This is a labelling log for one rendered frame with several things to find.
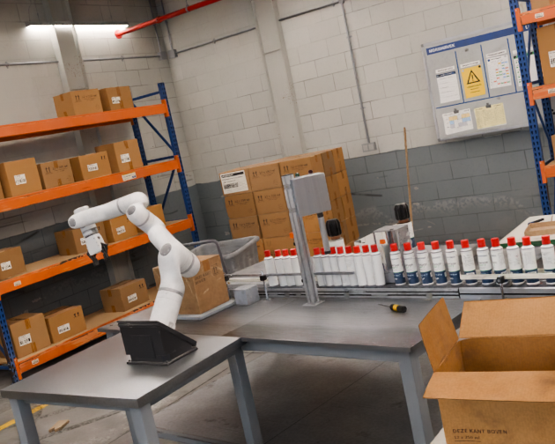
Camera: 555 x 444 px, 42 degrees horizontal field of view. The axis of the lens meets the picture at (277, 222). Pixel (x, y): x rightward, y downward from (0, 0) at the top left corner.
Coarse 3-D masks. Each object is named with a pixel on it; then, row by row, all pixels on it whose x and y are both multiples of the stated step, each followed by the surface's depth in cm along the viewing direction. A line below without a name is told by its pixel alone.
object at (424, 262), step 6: (420, 246) 335; (420, 252) 335; (426, 252) 336; (420, 258) 336; (426, 258) 336; (420, 264) 337; (426, 264) 336; (420, 270) 338; (426, 270) 336; (426, 276) 336; (432, 276) 338; (426, 282) 337; (432, 282) 337
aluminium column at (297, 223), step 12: (288, 180) 359; (288, 192) 362; (288, 204) 363; (300, 228) 363; (300, 240) 363; (300, 252) 366; (300, 264) 367; (312, 276) 367; (312, 288) 366; (312, 300) 367
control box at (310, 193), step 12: (300, 180) 356; (312, 180) 357; (324, 180) 359; (300, 192) 357; (312, 192) 358; (324, 192) 359; (300, 204) 357; (312, 204) 358; (324, 204) 360; (300, 216) 358
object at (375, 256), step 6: (372, 246) 353; (372, 252) 355; (378, 252) 354; (372, 258) 354; (378, 258) 353; (372, 264) 356; (378, 264) 354; (378, 270) 354; (378, 276) 354; (384, 276) 356; (378, 282) 355; (384, 282) 355
